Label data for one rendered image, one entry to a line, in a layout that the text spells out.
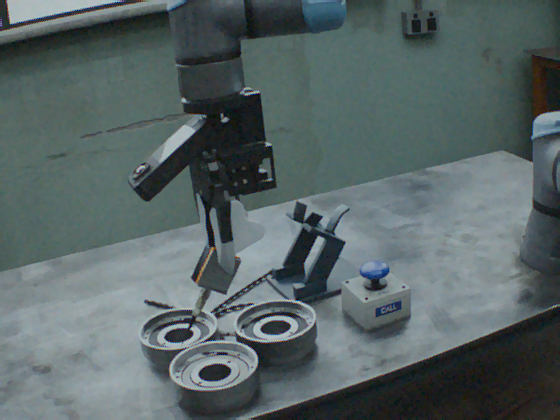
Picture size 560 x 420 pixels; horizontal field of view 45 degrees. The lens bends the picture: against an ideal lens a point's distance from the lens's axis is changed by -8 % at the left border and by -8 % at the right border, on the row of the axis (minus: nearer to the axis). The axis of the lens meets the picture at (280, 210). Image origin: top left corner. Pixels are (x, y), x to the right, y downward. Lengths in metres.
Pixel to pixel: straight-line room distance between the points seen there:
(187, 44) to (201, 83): 0.05
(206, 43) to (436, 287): 0.50
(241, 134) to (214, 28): 0.13
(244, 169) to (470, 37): 2.22
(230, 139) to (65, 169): 1.67
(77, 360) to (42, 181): 1.53
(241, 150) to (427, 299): 0.37
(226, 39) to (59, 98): 1.66
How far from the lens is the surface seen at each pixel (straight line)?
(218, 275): 0.87
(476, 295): 1.03
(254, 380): 0.83
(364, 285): 0.97
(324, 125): 2.69
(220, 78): 0.78
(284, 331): 0.95
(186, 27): 0.78
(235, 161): 0.81
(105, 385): 0.93
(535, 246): 1.10
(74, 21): 2.30
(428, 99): 2.89
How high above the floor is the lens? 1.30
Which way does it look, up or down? 22 degrees down
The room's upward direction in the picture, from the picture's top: 6 degrees counter-clockwise
